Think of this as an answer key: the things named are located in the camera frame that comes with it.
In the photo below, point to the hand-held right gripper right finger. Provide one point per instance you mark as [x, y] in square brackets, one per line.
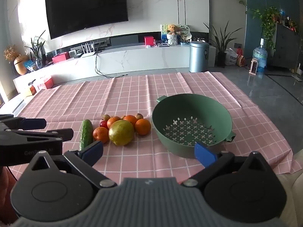
[204, 154]

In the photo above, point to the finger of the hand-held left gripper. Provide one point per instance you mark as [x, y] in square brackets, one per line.
[33, 123]
[54, 134]

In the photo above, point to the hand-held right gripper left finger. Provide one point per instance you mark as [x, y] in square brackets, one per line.
[91, 150]

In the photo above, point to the orange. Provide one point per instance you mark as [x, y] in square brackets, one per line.
[100, 135]
[130, 120]
[113, 121]
[143, 126]

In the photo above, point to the green cucumber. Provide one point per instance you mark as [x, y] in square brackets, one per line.
[85, 132]

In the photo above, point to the small red fruit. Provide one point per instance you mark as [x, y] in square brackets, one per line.
[103, 124]

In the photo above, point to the yellow green mango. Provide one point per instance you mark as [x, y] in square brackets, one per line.
[121, 132]

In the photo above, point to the green plastic colander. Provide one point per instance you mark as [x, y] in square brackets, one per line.
[189, 113]

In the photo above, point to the orange gourd vase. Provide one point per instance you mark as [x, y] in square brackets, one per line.
[21, 65]

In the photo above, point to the pink checked tablecloth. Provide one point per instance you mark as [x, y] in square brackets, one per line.
[118, 94]

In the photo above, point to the flat red box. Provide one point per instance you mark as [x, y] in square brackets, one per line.
[60, 58]

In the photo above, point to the dried yellow flowers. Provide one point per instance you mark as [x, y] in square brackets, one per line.
[10, 52]

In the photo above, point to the green leafy potted plant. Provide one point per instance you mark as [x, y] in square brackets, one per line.
[36, 47]

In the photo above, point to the white router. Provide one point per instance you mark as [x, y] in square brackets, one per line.
[88, 53]

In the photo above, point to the silver trash can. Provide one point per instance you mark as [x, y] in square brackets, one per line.
[198, 56]

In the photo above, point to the beige cushion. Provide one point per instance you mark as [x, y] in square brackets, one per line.
[293, 194]

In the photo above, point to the white plastic bag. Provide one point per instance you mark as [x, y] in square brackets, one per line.
[230, 58]

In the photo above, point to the orange bag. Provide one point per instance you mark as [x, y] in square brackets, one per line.
[241, 60]

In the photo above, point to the small pink device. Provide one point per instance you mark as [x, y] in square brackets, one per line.
[254, 66]

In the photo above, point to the white marble television console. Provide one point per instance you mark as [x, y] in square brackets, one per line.
[142, 58]

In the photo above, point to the blue water jug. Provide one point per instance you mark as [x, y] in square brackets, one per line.
[260, 56]

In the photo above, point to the long-leaf potted plant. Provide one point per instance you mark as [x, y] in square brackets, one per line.
[221, 42]

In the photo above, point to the small red box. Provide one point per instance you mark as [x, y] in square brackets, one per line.
[149, 40]

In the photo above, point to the round painted fan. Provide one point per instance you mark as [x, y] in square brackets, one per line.
[185, 29]

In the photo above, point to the landscape picture card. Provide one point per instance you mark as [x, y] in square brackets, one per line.
[163, 33]

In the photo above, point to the black television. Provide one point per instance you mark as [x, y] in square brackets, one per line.
[87, 7]

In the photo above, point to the brown teddy bear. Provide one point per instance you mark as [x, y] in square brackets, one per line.
[173, 29]

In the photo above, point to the dark grey cabinet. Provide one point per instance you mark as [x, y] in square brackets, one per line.
[284, 47]

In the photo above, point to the pothos plant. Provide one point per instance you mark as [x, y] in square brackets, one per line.
[267, 21]

